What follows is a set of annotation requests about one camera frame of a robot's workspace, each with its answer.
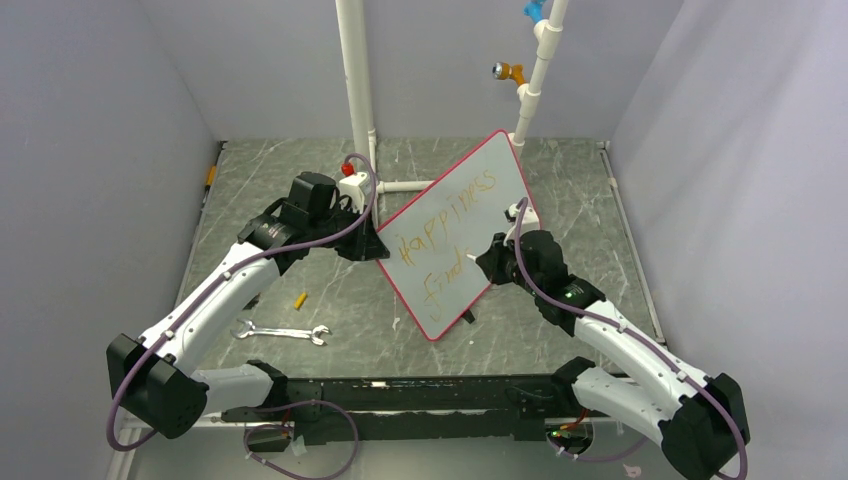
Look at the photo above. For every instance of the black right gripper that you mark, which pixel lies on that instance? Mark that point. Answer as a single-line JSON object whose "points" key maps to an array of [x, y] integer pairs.
{"points": [[492, 259]]}

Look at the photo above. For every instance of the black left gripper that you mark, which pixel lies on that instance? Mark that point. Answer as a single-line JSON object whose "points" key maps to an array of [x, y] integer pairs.
{"points": [[365, 244]]}

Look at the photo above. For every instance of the pink framed whiteboard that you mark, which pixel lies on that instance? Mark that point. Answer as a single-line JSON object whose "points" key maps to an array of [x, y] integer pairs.
{"points": [[457, 214]]}

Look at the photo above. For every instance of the yellow marker cap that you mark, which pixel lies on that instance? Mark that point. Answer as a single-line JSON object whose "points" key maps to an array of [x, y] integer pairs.
{"points": [[300, 300]]}

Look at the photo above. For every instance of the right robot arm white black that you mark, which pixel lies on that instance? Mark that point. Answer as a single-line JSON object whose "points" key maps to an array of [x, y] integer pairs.
{"points": [[699, 421]]}

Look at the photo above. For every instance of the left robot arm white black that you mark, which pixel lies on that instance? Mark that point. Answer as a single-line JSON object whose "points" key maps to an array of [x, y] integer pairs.
{"points": [[156, 376]]}

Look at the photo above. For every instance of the silver open-end wrench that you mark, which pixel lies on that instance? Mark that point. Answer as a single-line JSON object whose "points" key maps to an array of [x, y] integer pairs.
{"points": [[249, 329]]}

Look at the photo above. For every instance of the orange tab on table edge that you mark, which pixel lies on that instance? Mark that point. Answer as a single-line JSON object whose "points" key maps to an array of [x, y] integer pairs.
{"points": [[209, 180]]}

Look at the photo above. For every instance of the blue clamp on pipe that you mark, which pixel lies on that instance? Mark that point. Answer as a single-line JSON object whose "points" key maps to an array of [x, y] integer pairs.
{"points": [[534, 10]]}

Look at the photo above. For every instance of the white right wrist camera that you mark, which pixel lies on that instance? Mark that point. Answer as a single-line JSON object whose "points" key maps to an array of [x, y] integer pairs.
{"points": [[522, 218]]}

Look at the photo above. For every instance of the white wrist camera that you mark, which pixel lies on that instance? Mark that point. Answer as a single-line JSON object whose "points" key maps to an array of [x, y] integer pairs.
{"points": [[522, 218], [355, 185]]}

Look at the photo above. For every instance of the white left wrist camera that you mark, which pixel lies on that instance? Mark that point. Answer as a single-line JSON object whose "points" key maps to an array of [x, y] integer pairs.
{"points": [[355, 185]]}

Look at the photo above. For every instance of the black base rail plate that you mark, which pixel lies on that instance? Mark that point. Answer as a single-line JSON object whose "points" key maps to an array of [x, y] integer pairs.
{"points": [[320, 411]]}

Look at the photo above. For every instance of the orange camera on pipe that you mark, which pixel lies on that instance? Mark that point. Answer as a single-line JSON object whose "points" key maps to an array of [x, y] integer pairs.
{"points": [[503, 71]]}

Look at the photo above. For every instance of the white PVC pipe frame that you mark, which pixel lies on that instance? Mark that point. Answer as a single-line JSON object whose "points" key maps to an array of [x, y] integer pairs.
{"points": [[423, 68]]}

